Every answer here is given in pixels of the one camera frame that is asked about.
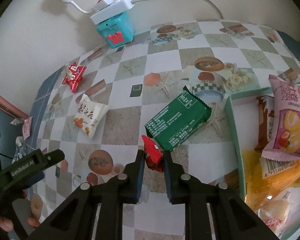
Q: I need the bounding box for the teal toy box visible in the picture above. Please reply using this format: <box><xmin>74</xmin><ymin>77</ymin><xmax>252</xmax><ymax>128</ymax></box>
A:
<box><xmin>96</xmin><ymin>11</ymin><xmax>135</xmax><ymax>48</ymax></box>

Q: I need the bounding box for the orange snack bag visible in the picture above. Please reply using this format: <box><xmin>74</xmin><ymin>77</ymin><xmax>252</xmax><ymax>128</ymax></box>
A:
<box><xmin>241</xmin><ymin>150</ymin><xmax>300</xmax><ymax>211</ymax></box>

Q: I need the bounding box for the person left hand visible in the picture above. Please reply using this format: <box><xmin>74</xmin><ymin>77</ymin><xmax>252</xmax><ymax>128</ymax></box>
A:
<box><xmin>0</xmin><ymin>190</ymin><xmax>43</xmax><ymax>239</ymax></box>

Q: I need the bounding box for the white snack pack black script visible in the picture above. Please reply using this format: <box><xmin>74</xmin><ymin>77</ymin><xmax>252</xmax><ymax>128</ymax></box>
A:
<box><xmin>74</xmin><ymin>94</ymin><xmax>109</xmax><ymax>138</ymax></box>

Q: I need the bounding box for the pink swiss roll pack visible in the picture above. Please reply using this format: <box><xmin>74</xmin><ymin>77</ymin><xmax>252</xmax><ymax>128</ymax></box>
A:
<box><xmin>262</xmin><ymin>75</ymin><xmax>300</xmax><ymax>161</ymax></box>

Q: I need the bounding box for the small pink wrapper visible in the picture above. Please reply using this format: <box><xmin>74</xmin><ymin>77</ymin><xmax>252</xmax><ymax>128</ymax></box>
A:
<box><xmin>22</xmin><ymin>116</ymin><xmax>33</xmax><ymax>140</ymax></box>

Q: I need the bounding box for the green rimmed tray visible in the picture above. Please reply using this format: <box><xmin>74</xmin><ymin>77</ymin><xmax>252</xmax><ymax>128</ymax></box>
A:
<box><xmin>224</xmin><ymin>87</ymin><xmax>300</xmax><ymax>239</ymax></box>

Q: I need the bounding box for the small red candy pack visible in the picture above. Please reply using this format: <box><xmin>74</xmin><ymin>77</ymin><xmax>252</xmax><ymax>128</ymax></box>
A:
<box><xmin>141</xmin><ymin>135</ymin><xmax>165</xmax><ymax>173</ymax></box>

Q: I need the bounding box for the large red snack pack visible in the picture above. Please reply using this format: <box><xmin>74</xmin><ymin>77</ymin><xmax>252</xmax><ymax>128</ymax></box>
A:
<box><xmin>62</xmin><ymin>62</ymin><xmax>87</xmax><ymax>93</ymax></box>

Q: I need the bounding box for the green snack pack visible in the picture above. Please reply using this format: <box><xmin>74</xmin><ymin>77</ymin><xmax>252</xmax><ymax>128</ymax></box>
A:
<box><xmin>145</xmin><ymin>86</ymin><xmax>212</xmax><ymax>152</ymax></box>

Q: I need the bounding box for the crumpled silver wrapper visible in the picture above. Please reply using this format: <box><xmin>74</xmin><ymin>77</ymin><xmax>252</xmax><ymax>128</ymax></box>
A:
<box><xmin>11</xmin><ymin>118</ymin><xmax>25</xmax><ymax>126</ymax></box>

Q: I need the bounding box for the brown white milk biscuit pack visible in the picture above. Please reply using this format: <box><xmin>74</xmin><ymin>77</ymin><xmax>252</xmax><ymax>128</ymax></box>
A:
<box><xmin>255</xmin><ymin>95</ymin><xmax>274</xmax><ymax>151</ymax></box>

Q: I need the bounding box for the white power strip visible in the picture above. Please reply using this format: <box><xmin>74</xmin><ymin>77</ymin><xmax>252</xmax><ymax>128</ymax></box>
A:
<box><xmin>90</xmin><ymin>0</ymin><xmax>134</xmax><ymax>25</ymax></box>

